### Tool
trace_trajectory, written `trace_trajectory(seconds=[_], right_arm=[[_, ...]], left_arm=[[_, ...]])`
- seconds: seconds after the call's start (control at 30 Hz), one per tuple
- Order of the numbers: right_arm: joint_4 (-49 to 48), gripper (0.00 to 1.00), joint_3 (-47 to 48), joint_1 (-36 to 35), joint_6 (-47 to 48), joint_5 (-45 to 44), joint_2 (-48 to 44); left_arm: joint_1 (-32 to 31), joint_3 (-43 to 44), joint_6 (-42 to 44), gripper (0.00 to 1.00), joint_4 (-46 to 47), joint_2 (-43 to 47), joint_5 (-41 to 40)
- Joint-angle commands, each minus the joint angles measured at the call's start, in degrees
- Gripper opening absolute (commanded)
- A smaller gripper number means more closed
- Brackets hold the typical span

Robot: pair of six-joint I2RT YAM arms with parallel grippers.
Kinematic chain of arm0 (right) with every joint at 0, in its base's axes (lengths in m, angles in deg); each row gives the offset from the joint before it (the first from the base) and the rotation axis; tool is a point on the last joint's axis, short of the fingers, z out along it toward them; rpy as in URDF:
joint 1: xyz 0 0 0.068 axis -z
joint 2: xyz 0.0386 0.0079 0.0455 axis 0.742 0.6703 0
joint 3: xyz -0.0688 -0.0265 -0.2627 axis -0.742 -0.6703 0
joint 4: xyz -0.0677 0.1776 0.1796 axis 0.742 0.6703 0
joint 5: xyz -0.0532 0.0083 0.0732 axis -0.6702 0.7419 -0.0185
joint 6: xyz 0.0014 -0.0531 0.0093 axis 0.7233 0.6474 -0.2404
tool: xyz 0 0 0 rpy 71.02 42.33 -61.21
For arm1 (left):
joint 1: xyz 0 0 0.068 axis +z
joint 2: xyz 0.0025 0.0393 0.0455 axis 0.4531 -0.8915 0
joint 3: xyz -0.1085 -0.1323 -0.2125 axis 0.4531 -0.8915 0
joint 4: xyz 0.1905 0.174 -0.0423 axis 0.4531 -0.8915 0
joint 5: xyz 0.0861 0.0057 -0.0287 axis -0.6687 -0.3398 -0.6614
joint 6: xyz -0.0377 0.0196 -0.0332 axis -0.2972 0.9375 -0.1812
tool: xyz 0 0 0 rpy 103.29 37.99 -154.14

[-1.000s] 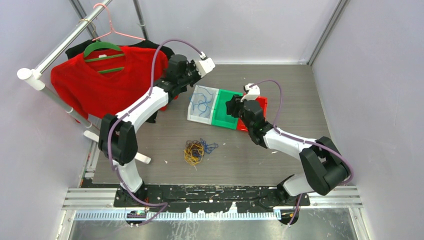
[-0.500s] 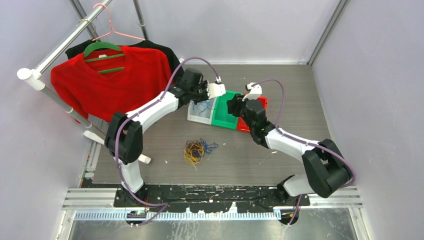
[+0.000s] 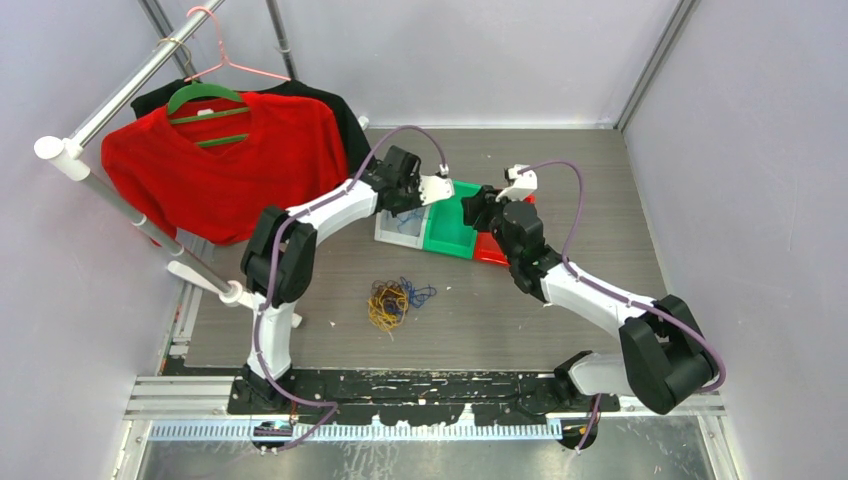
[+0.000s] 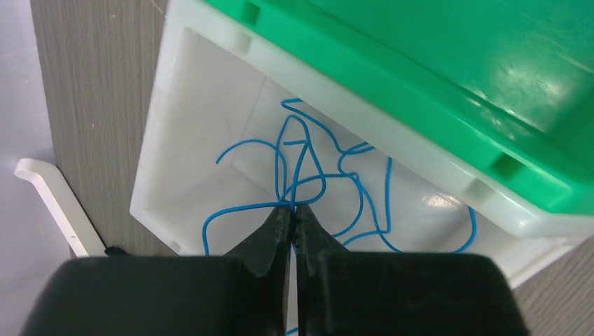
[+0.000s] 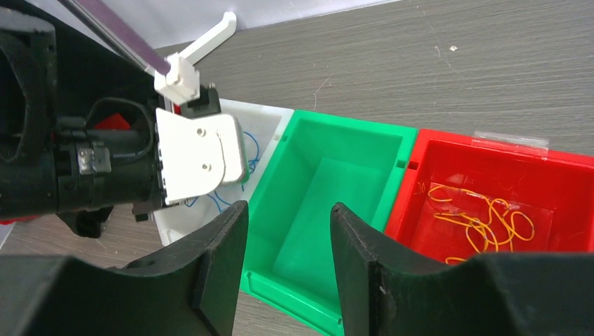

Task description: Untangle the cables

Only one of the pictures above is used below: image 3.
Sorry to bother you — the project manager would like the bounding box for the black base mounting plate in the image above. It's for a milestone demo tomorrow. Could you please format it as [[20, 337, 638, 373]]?
[[227, 368, 593, 427]]

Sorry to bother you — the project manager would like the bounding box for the pink wire hanger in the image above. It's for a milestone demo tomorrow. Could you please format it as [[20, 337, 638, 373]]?
[[184, 6, 291, 82]]

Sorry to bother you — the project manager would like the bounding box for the white slotted cable duct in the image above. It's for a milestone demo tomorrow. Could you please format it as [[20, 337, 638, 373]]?
[[149, 420, 562, 443]]

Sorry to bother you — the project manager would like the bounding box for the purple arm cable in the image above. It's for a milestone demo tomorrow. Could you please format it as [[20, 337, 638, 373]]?
[[513, 158, 728, 395], [251, 125, 452, 425]]

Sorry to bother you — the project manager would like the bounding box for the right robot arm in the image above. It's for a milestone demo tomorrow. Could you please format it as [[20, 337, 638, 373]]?
[[461, 185, 726, 414]]

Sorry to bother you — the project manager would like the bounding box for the blue cable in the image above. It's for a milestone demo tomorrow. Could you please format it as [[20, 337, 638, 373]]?
[[394, 208, 429, 236], [398, 276, 439, 310]]

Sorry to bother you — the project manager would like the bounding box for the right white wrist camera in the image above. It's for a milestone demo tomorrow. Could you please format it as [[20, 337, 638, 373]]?
[[496, 164, 538, 201]]

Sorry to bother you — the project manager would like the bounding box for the white plastic bin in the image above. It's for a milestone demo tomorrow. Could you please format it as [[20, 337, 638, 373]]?
[[374, 206, 430, 250]]

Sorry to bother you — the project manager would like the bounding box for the green plastic bin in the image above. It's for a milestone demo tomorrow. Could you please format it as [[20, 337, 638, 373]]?
[[423, 180, 481, 259]]

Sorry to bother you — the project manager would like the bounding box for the red plastic bin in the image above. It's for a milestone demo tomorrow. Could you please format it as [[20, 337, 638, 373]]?
[[472, 202, 508, 266]]

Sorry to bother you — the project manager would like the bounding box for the black t-shirt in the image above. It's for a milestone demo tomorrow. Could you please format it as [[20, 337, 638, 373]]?
[[130, 79, 371, 174]]

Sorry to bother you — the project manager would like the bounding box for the red t-shirt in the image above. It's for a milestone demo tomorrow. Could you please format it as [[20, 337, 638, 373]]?
[[100, 91, 350, 246]]

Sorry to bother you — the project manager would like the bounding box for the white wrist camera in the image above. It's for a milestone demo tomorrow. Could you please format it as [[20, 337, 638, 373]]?
[[496, 164, 538, 201], [419, 175, 455, 206]]

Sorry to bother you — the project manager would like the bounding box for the cable bundle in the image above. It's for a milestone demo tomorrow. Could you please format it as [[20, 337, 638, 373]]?
[[367, 279, 412, 334]]

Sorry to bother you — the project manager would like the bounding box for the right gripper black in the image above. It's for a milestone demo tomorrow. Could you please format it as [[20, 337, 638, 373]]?
[[461, 185, 523, 265]]

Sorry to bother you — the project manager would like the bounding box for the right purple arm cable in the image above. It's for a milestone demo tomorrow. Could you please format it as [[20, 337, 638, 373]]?
[[513, 158, 728, 395]]

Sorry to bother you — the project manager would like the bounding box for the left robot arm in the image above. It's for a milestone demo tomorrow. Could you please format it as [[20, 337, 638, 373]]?
[[241, 146, 425, 413]]

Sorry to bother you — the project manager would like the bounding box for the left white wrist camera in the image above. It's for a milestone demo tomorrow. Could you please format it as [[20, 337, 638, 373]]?
[[419, 175, 455, 206]]

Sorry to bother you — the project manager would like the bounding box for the green clothes hanger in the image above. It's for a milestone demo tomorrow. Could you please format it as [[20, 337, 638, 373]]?
[[166, 81, 249, 125]]

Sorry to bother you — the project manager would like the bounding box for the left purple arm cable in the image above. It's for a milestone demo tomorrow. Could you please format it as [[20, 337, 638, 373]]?
[[251, 125, 452, 425]]

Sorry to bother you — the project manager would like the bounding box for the white clothes rack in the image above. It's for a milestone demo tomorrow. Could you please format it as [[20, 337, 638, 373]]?
[[34, 1, 263, 312]]

